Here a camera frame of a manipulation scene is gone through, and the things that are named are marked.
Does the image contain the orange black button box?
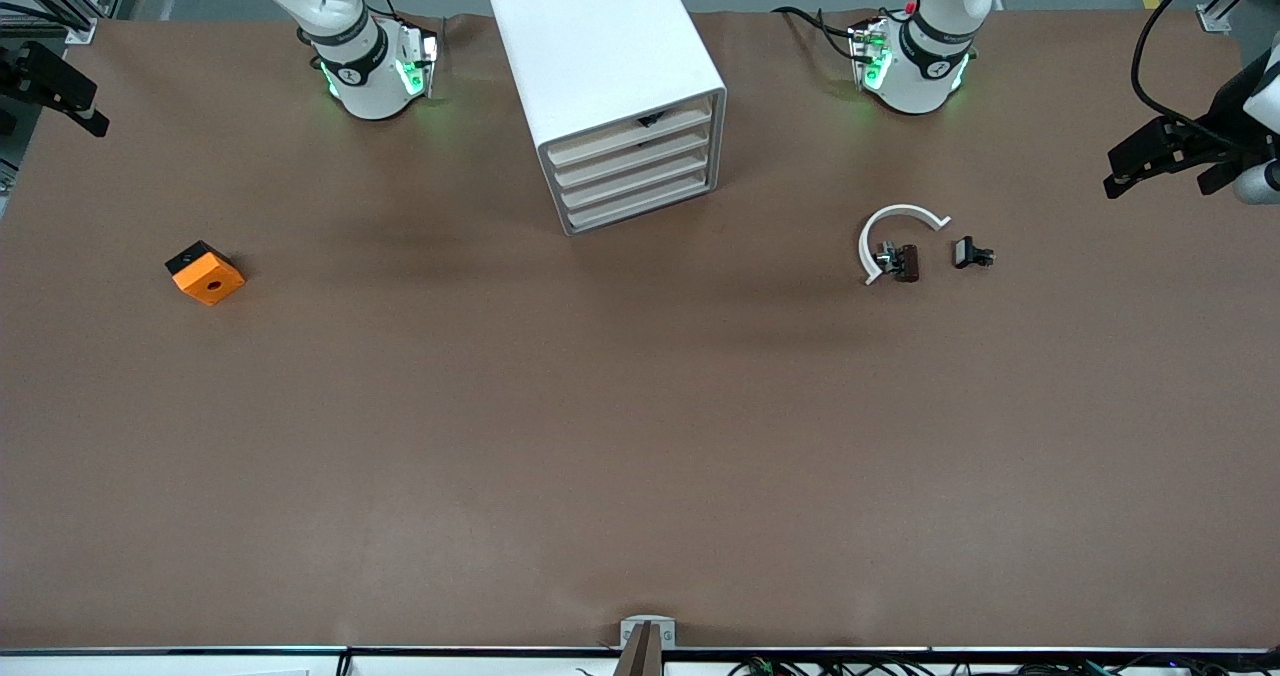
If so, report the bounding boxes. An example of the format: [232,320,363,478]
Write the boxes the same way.
[165,241,246,307]

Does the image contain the white drawer cabinet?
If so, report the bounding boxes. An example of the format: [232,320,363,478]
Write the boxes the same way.
[483,0,728,237]

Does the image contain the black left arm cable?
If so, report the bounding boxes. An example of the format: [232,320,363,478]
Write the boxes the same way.
[1132,0,1241,147]

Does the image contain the white curved plastic ring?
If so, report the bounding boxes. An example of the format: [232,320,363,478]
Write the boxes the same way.
[858,204,951,287]

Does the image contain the brown small switch component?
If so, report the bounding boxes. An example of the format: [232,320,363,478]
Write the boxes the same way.
[875,242,921,283]

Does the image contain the black left base cables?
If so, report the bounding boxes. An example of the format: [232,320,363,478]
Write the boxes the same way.
[772,4,871,65]

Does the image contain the grey metal bracket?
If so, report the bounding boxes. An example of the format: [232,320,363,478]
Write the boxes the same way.
[620,616,677,649]

